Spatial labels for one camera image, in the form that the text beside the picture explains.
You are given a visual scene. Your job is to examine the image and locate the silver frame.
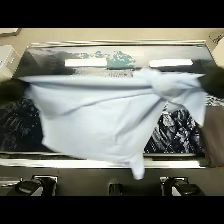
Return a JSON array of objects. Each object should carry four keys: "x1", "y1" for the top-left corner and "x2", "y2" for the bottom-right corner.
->
[{"x1": 0, "y1": 39, "x2": 208, "y2": 197}]

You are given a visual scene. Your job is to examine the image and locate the white box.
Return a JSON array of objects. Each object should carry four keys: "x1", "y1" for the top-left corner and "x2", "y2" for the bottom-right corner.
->
[{"x1": 0, "y1": 44, "x2": 22, "y2": 82}]

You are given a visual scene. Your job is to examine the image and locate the light blue shirt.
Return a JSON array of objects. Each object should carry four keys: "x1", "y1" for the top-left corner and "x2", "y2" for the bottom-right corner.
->
[{"x1": 18, "y1": 66, "x2": 210, "y2": 181}]

